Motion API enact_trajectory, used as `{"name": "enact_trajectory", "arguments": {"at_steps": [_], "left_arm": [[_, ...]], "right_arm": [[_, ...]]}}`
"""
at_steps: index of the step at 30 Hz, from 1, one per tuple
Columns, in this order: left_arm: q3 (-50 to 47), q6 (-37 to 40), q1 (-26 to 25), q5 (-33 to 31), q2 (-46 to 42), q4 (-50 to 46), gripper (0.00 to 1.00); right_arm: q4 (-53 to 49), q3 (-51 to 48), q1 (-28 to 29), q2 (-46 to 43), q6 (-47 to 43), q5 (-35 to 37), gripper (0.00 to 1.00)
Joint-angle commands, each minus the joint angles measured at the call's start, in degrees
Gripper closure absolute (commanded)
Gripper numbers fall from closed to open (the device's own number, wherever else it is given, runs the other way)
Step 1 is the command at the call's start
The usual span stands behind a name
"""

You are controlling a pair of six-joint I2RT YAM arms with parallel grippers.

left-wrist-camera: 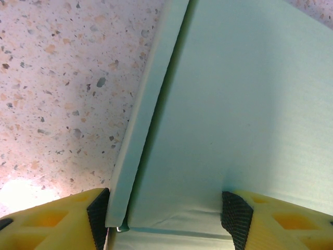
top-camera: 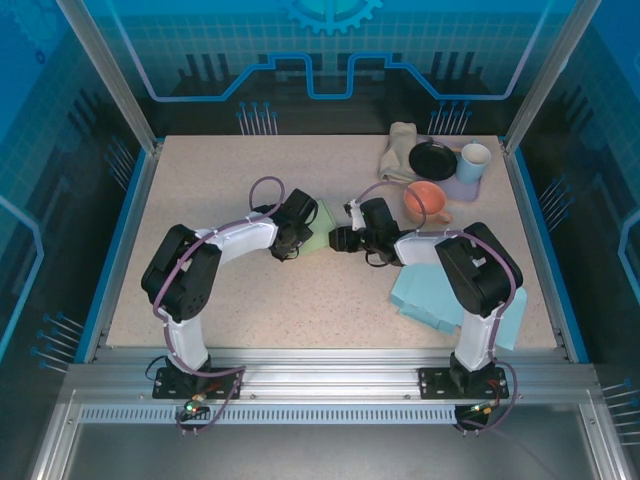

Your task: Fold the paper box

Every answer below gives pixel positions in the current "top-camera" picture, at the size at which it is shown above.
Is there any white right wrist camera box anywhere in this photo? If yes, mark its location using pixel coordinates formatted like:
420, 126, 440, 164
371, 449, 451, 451
342, 198, 367, 233

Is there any aluminium frame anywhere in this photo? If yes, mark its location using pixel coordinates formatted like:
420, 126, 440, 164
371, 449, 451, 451
29, 0, 626, 480

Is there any lavender tray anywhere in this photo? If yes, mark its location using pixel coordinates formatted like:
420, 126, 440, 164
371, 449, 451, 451
417, 134, 485, 202

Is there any light blue paper box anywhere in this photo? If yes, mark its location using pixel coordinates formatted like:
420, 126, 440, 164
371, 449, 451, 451
389, 264, 530, 351

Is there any green paper box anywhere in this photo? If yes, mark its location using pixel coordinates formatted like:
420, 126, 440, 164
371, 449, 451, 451
297, 198, 339, 256

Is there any pink speckled ceramic cup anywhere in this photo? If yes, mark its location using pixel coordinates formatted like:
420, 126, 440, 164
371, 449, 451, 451
403, 180, 453, 225

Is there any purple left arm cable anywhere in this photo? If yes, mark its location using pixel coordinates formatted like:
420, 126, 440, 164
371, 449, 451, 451
152, 175, 287, 436

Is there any light blue mug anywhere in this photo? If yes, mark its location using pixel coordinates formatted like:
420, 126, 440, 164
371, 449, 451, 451
455, 142, 492, 185

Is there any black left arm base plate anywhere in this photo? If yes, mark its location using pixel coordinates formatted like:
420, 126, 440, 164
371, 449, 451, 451
152, 367, 246, 401

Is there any beige cloth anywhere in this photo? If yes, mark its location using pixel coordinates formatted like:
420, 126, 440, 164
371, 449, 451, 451
378, 121, 419, 182

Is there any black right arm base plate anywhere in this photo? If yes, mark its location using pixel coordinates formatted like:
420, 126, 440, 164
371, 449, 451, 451
417, 367, 511, 401

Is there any slotted metal cable duct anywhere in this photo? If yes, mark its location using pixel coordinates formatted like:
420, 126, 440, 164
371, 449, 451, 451
78, 405, 464, 426

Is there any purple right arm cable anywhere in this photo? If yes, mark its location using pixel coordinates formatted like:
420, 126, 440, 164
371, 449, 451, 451
357, 180, 519, 436

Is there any black plate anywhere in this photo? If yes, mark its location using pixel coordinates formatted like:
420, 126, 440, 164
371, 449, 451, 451
408, 141, 459, 182

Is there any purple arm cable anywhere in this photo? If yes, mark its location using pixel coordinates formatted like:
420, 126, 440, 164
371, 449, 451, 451
152, 175, 287, 436
357, 180, 519, 436

